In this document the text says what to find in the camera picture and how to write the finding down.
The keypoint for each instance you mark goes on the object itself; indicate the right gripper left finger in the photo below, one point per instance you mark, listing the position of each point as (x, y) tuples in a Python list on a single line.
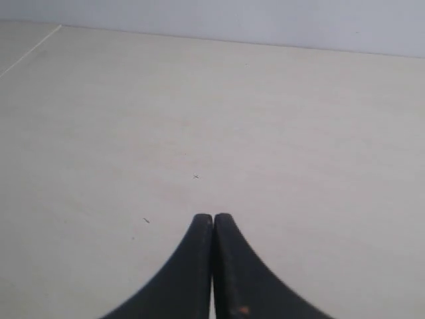
[(182, 287)]

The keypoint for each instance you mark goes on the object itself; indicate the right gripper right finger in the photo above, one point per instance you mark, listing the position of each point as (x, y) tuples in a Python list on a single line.
[(244, 287)]

